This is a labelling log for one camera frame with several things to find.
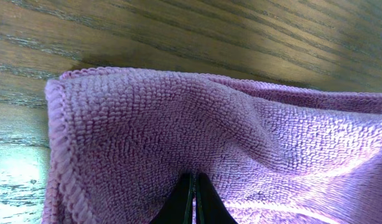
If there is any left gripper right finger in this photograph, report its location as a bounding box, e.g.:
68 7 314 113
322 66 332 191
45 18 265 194
196 173 237 224

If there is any purple microfibre cloth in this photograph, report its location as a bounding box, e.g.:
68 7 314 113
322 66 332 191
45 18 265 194
42 67 382 223

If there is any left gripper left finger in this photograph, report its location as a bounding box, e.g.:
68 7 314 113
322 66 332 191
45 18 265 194
149 173 193 224

